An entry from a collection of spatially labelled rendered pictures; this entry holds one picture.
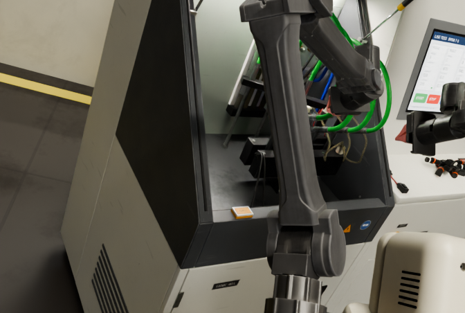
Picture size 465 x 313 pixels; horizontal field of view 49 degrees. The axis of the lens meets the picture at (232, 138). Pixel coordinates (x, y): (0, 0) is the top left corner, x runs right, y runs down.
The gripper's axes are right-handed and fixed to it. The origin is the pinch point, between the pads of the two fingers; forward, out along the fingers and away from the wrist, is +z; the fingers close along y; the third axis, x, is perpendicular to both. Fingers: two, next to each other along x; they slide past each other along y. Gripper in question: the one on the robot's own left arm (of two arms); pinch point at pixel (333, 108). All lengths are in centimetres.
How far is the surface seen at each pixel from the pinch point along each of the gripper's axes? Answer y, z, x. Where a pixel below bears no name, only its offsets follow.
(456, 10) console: -57, 15, -37
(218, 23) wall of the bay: 22.8, 22.5, -32.8
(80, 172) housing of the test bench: 65, 87, 2
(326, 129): -3.3, 11.9, 3.1
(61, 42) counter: 75, 209, -100
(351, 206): -11.5, 18.2, 24.9
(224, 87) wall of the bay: 17.2, 41.2, -18.3
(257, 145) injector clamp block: 12.4, 26.9, 4.1
